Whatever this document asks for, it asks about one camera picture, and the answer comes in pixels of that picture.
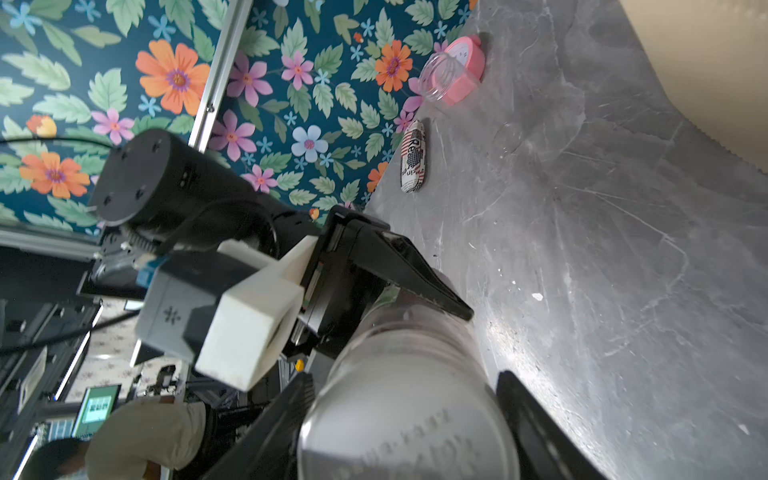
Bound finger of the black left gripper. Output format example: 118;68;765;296
347;219;474;321

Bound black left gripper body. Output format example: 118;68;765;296
290;205;389;358

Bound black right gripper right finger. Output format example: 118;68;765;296
496;371;606;480

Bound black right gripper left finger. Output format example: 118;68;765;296
203;372;315;480

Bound jar with white lid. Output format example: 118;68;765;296
297;287;521;479

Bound clear jar with dried flowers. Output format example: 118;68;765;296
418;53;478;107

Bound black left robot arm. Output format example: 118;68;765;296
79;129;473;357

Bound person in beige trousers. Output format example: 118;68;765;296
23;398;265;480

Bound cream ribbed trash bin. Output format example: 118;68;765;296
621;0;767;171

